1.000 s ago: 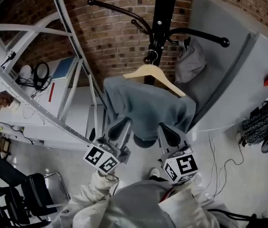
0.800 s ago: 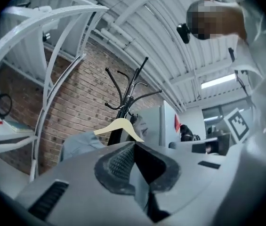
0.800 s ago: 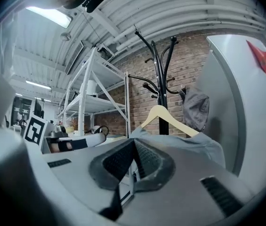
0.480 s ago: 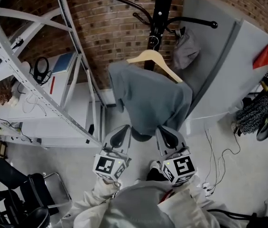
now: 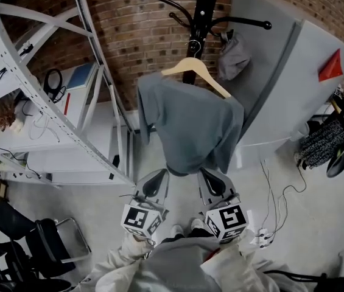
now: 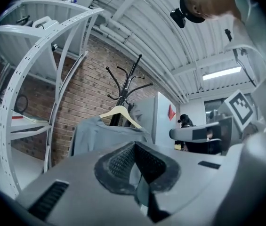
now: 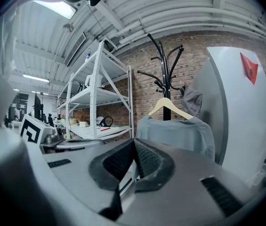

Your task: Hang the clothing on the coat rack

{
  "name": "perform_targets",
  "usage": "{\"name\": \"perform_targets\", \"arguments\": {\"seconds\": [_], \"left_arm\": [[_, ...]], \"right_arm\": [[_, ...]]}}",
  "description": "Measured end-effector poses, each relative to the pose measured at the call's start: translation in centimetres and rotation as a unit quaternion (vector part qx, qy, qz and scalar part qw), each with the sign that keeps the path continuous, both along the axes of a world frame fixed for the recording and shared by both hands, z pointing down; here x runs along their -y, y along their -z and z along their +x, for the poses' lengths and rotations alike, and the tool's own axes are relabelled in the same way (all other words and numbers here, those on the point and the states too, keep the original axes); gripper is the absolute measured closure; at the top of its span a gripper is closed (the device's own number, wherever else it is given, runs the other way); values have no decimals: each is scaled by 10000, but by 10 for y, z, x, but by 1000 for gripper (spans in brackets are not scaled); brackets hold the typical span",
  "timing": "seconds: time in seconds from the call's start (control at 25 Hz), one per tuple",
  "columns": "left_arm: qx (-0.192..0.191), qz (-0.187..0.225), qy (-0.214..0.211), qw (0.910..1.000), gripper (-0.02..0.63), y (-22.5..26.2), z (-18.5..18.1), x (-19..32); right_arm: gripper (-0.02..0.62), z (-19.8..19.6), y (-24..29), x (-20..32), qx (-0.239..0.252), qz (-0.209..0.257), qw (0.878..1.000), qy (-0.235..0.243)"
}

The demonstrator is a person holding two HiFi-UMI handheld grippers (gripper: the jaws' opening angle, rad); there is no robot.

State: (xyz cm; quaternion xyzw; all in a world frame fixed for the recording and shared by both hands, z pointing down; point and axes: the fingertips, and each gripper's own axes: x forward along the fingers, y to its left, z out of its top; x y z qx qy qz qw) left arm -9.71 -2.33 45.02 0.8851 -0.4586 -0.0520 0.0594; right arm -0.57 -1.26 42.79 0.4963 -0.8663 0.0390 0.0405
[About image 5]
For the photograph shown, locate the person's legs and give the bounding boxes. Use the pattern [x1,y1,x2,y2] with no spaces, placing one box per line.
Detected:
[161,228,219,245]

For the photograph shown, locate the white power strip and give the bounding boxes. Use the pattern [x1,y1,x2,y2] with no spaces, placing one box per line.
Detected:
[254,228,275,249]

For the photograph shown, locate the person's torso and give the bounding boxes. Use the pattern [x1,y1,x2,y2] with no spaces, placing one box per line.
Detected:
[135,237,224,292]

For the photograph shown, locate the thick black cable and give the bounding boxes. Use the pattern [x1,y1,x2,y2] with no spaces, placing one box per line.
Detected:
[264,268,344,286]

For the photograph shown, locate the black metal frame chair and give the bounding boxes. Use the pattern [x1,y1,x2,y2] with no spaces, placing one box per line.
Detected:
[0,198,93,292]

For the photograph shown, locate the grey hanging bag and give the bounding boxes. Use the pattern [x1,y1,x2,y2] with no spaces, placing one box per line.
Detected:
[216,30,252,82]

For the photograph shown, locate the red triangular sign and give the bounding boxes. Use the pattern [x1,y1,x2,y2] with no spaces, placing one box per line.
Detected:
[317,47,343,83]

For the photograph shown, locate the thin floor cables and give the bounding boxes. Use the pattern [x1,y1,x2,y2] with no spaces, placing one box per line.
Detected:
[259,159,309,234]

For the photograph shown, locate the grey cabinet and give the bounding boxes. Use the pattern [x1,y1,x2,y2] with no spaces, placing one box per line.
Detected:
[219,0,344,148]

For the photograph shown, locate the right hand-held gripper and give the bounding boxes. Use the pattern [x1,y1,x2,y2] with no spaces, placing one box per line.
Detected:
[197,167,249,244]

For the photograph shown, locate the grey t-shirt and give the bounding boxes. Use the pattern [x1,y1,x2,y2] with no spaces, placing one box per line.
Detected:
[136,71,246,176]

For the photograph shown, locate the black cable on shelf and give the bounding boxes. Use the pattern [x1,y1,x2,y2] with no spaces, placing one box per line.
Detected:
[0,131,42,179]

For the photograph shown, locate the white metal shelf rack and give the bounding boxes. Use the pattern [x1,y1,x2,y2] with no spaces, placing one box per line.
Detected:
[0,0,136,189]

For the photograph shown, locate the wooden clothes hanger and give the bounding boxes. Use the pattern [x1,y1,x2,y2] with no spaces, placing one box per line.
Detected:
[160,45,233,100]

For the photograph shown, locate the white box with blue panel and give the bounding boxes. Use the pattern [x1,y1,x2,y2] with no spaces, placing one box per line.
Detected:
[49,61,100,128]

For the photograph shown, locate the person's right forearm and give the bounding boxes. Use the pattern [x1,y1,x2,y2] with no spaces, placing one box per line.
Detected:
[200,229,300,292]

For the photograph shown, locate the black coat rack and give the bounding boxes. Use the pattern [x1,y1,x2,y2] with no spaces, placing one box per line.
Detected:
[130,0,273,86]

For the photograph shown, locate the person's left forearm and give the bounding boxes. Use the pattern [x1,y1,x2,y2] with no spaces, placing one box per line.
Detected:
[80,232,158,292]

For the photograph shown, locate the person's left shoe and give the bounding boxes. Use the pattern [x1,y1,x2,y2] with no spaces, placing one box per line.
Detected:
[170,223,185,240]

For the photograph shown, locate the dried brown plant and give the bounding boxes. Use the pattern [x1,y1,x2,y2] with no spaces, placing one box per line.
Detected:
[0,98,18,131]

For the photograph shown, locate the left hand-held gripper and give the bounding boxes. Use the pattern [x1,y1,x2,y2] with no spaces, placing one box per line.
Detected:
[120,168,170,240]

